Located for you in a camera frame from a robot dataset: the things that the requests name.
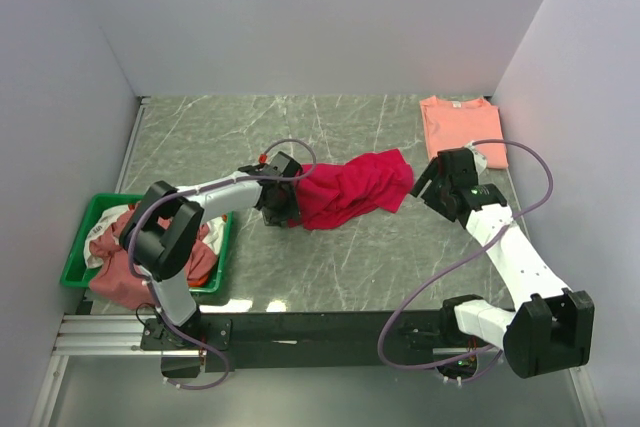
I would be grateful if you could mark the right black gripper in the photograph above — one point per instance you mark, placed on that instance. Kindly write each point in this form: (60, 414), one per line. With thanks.
(432, 202)

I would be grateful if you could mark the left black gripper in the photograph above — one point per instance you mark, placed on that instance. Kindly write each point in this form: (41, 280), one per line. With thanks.
(291, 211)

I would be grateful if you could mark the magenta red t shirt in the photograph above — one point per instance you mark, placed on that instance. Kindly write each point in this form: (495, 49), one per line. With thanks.
(333, 194)

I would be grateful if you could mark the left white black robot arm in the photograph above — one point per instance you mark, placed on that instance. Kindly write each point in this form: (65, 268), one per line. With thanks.
(234, 192)

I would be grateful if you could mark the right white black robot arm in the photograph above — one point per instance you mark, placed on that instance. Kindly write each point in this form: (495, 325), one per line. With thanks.
(550, 326)

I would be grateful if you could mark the folded salmon pink t shirt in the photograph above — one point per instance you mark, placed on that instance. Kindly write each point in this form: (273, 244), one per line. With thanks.
(450, 124)

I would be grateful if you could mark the white crumpled shirt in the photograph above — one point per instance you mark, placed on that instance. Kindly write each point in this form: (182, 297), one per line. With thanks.
(102, 240)

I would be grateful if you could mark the orange garment in basket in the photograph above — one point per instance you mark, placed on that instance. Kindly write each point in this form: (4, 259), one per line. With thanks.
(197, 282)

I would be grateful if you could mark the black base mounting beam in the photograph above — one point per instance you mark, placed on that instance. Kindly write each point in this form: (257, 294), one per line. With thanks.
(304, 340)

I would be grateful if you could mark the dusty pink crumpled shirt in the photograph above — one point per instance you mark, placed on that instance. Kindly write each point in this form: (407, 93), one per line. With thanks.
(115, 282)

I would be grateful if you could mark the green plastic laundry basket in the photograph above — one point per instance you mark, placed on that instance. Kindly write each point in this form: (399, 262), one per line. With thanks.
(164, 238)

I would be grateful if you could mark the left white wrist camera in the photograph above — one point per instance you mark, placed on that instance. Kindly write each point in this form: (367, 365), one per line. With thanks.
(257, 169)

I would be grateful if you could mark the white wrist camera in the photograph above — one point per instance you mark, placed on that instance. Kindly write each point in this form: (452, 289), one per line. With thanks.
(257, 169)
(480, 160)

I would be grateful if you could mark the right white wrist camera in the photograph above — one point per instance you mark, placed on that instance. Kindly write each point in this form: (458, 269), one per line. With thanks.
(480, 160)

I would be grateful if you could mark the aluminium extrusion rail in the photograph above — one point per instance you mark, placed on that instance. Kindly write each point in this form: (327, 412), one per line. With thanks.
(100, 335)

